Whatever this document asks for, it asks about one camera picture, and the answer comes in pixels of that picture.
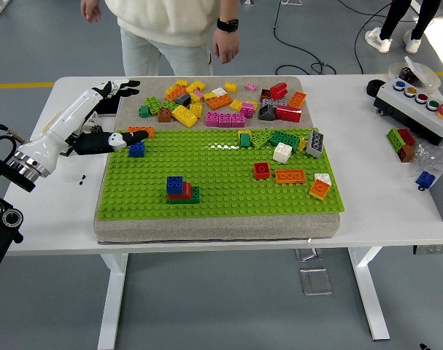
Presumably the person's right hand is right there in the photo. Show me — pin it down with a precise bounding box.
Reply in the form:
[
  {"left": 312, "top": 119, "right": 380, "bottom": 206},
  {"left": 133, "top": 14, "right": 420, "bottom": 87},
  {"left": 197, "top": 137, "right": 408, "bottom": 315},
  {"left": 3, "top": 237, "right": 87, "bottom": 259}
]
[{"left": 80, "top": 0, "right": 104, "bottom": 24}]

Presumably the person's left hand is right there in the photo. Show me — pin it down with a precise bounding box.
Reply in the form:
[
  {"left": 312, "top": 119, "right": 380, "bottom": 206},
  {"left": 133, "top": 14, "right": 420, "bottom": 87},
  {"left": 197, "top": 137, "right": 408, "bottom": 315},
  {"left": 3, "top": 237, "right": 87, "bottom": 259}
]
[{"left": 212, "top": 28, "right": 241, "bottom": 66}]

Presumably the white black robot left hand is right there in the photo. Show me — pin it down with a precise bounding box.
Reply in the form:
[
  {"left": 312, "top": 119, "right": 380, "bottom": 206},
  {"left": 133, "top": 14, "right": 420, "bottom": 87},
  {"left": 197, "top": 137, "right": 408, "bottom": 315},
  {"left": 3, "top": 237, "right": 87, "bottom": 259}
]
[{"left": 18, "top": 79, "right": 150, "bottom": 179}]

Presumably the smartphone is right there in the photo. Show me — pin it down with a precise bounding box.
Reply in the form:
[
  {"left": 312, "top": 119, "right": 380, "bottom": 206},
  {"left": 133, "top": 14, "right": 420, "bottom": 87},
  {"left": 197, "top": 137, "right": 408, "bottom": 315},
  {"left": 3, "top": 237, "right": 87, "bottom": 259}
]
[{"left": 96, "top": 95, "right": 122, "bottom": 117}]

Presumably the red curved-top brick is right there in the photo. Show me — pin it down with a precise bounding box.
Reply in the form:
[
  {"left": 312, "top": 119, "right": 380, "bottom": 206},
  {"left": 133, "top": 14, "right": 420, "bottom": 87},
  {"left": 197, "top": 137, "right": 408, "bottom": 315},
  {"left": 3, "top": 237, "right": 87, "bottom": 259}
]
[{"left": 168, "top": 181, "right": 193, "bottom": 201}]

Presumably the dark green eight-stud brick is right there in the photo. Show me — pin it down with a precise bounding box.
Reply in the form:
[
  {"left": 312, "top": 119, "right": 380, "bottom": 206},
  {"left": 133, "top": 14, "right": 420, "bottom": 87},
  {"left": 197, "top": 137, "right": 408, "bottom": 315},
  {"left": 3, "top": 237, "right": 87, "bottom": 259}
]
[
  {"left": 167, "top": 185, "right": 201, "bottom": 205},
  {"left": 269, "top": 130, "right": 301, "bottom": 150}
]

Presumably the green studded baseplate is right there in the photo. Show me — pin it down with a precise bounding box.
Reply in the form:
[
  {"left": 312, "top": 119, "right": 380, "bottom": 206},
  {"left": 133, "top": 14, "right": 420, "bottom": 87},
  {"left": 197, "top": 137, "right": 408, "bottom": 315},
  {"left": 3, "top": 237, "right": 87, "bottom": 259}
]
[{"left": 96, "top": 126, "right": 346, "bottom": 221}]

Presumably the orange eight-stud brick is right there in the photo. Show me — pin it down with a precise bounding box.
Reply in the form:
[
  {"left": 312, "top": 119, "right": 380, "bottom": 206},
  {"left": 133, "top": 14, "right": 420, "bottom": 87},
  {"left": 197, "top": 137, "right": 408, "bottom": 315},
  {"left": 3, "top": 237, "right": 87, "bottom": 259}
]
[
  {"left": 127, "top": 125, "right": 155, "bottom": 139},
  {"left": 205, "top": 93, "right": 234, "bottom": 112}
]

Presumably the red stud brick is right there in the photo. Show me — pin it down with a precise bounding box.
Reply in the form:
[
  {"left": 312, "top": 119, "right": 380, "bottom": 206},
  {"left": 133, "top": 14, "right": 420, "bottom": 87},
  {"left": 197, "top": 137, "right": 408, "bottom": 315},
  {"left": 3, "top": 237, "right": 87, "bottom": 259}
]
[
  {"left": 269, "top": 82, "right": 289, "bottom": 100},
  {"left": 396, "top": 128, "right": 416, "bottom": 147}
]

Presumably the orange stud brick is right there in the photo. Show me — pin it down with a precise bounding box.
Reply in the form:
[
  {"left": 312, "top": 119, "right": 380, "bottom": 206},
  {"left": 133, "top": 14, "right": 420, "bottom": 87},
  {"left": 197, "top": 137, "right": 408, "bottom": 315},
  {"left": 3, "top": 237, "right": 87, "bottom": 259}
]
[
  {"left": 287, "top": 90, "right": 307, "bottom": 109},
  {"left": 164, "top": 85, "right": 188, "bottom": 102}
]

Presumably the grey flat stud brick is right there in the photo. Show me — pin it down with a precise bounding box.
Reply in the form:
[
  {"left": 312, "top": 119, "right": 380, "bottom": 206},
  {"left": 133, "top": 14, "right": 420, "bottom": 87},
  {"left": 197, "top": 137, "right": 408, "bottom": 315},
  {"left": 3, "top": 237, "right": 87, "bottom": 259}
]
[{"left": 261, "top": 96, "right": 288, "bottom": 108}]

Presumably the pink long brick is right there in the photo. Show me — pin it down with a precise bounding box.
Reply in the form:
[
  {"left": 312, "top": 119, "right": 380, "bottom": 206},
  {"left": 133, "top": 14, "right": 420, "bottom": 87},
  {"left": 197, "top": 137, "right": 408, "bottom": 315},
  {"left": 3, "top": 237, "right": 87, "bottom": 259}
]
[{"left": 204, "top": 111, "right": 246, "bottom": 128}]

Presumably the large yellow rounded brick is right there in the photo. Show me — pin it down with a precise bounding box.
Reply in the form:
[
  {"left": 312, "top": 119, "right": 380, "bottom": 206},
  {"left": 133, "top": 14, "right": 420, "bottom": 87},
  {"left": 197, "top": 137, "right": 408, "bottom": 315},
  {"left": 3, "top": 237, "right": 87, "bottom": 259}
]
[{"left": 170, "top": 104, "right": 199, "bottom": 128}]

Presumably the lime green stud brick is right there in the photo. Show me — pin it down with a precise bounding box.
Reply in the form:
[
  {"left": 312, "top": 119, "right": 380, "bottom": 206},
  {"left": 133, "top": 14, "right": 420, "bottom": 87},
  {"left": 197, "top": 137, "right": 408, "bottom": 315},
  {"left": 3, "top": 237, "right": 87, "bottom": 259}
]
[{"left": 144, "top": 96, "right": 162, "bottom": 117}]

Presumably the large red brick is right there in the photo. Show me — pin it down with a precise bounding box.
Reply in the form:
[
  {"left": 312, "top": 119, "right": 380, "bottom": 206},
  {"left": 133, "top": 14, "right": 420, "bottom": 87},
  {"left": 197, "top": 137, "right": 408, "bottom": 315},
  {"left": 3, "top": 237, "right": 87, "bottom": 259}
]
[{"left": 274, "top": 104, "right": 303, "bottom": 123}]

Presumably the lime green flat brick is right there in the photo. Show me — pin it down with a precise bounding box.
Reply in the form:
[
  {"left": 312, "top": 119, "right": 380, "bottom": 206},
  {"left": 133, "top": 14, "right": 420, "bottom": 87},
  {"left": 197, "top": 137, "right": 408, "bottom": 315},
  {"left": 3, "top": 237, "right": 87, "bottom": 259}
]
[{"left": 250, "top": 129, "right": 275, "bottom": 149}]

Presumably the white four-stud brick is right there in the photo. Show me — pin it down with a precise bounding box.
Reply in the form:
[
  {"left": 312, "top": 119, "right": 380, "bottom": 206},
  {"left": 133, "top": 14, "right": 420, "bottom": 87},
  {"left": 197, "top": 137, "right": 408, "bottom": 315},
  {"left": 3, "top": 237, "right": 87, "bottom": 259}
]
[{"left": 272, "top": 141, "right": 293, "bottom": 164}]

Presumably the blue brick keyring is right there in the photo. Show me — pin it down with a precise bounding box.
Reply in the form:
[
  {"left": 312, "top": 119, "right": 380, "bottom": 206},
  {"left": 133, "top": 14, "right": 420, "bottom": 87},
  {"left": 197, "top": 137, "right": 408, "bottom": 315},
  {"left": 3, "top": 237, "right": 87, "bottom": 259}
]
[{"left": 415, "top": 170, "right": 436, "bottom": 191}]

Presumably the orange brick with yellow base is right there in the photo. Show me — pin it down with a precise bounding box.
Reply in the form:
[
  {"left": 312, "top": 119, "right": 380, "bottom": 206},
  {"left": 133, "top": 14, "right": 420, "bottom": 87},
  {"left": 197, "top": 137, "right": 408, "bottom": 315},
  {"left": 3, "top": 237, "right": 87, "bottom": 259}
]
[{"left": 309, "top": 179, "right": 331, "bottom": 201}]

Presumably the black wrist watch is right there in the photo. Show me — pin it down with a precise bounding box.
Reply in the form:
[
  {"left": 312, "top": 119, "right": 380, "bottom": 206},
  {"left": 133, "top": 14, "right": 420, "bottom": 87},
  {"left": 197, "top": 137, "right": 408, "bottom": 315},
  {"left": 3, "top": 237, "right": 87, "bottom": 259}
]
[{"left": 216, "top": 17, "right": 240, "bottom": 34}]

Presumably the person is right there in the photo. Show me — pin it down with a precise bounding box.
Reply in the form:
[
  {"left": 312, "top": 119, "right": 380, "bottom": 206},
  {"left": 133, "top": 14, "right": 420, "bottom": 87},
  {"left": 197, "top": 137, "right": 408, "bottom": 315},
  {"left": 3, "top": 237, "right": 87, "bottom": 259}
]
[
  {"left": 80, "top": 0, "right": 241, "bottom": 77},
  {"left": 364, "top": 0, "right": 441, "bottom": 55}
]

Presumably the table height control panel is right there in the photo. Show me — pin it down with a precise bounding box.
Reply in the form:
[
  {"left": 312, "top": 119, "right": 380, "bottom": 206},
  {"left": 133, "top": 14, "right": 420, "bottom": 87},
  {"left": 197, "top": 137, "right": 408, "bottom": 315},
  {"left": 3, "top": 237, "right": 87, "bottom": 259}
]
[{"left": 412, "top": 244, "right": 443, "bottom": 255}]

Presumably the clear floor socket cover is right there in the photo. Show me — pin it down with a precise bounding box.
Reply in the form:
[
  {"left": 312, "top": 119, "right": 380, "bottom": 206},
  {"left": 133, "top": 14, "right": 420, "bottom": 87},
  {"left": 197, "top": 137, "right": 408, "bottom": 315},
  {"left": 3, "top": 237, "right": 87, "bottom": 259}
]
[
  {"left": 295, "top": 247, "right": 323, "bottom": 262},
  {"left": 299, "top": 268, "right": 334, "bottom": 296}
]

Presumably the grey foam mat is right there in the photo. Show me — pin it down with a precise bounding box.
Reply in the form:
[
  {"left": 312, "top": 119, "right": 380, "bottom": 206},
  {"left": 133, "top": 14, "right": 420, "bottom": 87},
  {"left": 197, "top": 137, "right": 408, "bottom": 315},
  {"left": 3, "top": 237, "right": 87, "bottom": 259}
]
[{"left": 92, "top": 75, "right": 342, "bottom": 244}]

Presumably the white table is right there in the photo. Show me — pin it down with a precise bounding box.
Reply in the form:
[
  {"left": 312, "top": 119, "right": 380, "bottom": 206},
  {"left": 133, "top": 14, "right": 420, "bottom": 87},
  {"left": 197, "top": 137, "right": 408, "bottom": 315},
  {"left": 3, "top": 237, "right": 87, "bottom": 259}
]
[{"left": 0, "top": 74, "right": 443, "bottom": 342}]

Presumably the clear plastic bag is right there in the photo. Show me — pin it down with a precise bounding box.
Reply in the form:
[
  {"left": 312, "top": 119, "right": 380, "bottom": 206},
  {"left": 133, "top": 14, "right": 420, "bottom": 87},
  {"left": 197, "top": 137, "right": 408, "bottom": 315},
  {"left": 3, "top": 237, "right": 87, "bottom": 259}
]
[{"left": 410, "top": 140, "right": 443, "bottom": 174}]

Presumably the white button control box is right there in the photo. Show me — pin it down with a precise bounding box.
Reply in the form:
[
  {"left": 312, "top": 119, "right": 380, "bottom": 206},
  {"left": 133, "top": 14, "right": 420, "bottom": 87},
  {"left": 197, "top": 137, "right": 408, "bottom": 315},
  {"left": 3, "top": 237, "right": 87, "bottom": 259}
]
[{"left": 373, "top": 78, "right": 443, "bottom": 146}]

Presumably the white round lidded container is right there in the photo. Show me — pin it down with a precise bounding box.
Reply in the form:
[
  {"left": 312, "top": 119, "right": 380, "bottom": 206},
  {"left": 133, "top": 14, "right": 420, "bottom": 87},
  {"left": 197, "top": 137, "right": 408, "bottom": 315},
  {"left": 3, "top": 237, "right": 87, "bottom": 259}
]
[{"left": 388, "top": 55, "right": 442, "bottom": 90}]

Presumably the black floor cable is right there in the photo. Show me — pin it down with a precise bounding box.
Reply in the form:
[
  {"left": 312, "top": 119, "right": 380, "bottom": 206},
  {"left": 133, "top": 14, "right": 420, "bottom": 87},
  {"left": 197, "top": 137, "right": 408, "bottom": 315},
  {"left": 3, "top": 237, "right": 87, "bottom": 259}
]
[
  {"left": 354, "top": 0, "right": 404, "bottom": 76},
  {"left": 271, "top": 0, "right": 330, "bottom": 76}
]

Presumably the red single-ring square brick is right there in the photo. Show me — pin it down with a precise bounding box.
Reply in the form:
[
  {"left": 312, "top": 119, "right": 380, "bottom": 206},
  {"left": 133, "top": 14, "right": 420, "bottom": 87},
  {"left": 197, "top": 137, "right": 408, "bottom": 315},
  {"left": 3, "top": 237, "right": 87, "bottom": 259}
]
[{"left": 253, "top": 162, "right": 271, "bottom": 180}]

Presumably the grey three-ring brick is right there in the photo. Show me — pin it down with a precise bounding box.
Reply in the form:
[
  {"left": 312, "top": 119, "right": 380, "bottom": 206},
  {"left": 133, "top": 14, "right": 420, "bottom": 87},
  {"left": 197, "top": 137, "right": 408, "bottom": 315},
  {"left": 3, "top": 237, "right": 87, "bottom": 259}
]
[{"left": 306, "top": 129, "right": 325, "bottom": 158}]

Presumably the orange three-ring long brick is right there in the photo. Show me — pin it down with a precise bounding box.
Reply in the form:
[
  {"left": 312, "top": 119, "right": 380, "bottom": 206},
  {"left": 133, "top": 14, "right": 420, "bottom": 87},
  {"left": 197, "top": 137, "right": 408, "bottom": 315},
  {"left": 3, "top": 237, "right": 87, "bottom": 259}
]
[{"left": 275, "top": 168, "right": 307, "bottom": 185}]

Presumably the black ring roll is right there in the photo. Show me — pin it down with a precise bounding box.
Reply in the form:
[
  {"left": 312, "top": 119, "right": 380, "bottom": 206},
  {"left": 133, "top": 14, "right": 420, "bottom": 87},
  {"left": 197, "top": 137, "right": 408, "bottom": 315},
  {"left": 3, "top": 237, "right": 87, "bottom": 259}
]
[{"left": 366, "top": 78, "right": 387, "bottom": 98}]

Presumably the brown ring brick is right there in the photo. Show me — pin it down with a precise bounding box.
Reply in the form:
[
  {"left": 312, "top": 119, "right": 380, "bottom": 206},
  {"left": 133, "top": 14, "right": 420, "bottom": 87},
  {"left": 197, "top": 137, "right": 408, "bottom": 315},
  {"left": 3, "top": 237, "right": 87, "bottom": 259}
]
[{"left": 396, "top": 144, "right": 415, "bottom": 163}]

